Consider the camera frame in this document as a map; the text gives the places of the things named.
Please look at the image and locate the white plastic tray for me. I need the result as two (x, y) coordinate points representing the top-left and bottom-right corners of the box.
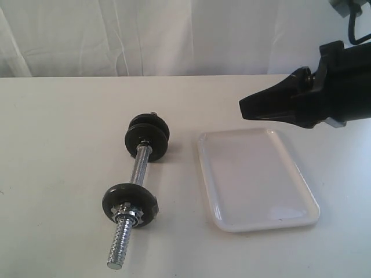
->
(197, 128), (321, 233)

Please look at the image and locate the chrome dumbbell bar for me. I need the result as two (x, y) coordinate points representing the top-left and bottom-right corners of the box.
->
(107, 144), (152, 270)

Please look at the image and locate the white backdrop curtain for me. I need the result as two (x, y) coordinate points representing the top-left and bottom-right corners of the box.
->
(0, 0), (371, 78)

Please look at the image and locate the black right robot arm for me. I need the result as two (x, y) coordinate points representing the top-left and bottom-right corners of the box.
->
(239, 41), (370, 129)

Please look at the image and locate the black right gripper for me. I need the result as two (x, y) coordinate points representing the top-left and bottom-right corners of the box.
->
(239, 41), (348, 129)

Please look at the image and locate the chrome star collar nut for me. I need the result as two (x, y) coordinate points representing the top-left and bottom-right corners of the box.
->
(111, 202), (144, 227)

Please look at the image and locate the black weight plate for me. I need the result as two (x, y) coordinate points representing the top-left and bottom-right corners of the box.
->
(102, 183), (159, 227)
(128, 112), (170, 139)
(125, 123), (168, 162)

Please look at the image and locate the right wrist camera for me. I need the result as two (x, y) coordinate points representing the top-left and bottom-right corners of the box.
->
(328, 0), (367, 12)

